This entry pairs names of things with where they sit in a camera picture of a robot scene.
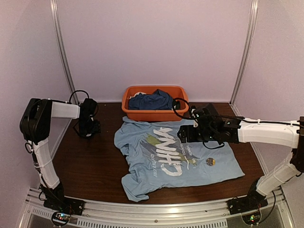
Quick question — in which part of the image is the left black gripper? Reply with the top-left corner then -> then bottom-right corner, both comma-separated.
78,117 -> 100,135

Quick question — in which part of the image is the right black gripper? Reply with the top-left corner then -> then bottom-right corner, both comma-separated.
177,125 -> 217,143

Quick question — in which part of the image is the painted round brooch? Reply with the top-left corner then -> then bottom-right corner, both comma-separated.
206,158 -> 216,166

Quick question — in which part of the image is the light blue printed t-shirt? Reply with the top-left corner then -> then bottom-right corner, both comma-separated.
114,116 -> 245,202

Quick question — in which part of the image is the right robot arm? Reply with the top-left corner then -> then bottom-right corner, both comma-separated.
178,114 -> 304,210

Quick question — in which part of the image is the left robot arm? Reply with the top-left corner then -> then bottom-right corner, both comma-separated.
19,98 -> 101,211

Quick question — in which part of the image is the black open brooch case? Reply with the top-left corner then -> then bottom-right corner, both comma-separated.
72,121 -> 82,137

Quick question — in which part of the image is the orange plastic basin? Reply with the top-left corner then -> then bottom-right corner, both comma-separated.
122,85 -> 188,122

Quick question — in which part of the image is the dark blue garment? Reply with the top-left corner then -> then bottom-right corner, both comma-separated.
128,89 -> 176,110

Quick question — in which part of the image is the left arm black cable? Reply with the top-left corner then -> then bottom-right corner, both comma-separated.
68,89 -> 99,117

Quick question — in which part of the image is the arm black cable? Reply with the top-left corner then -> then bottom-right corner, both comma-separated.
171,97 -> 243,122
68,89 -> 99,117

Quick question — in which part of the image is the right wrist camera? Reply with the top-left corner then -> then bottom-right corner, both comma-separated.
190,103 -> 218,127

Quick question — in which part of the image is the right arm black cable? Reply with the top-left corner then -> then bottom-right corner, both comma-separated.
171,97 -> 243,122

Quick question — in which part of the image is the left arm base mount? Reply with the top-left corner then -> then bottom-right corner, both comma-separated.
41,185 -> 85,216

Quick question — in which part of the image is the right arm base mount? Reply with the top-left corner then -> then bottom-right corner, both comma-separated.
227,196 -> 268,215

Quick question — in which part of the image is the aluminium front rail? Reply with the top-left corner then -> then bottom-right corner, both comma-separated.
17,188 -> 295,228

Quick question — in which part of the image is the left aluminium corner post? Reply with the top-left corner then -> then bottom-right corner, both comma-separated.
49,0 -> 75,94

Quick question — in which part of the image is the aluminium corner post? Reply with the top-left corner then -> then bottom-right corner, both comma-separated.
229,0 -> 259,106
49,0 -> 75,94

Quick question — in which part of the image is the right aluminium corner post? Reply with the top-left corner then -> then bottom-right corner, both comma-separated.
229,0 -> 259,106

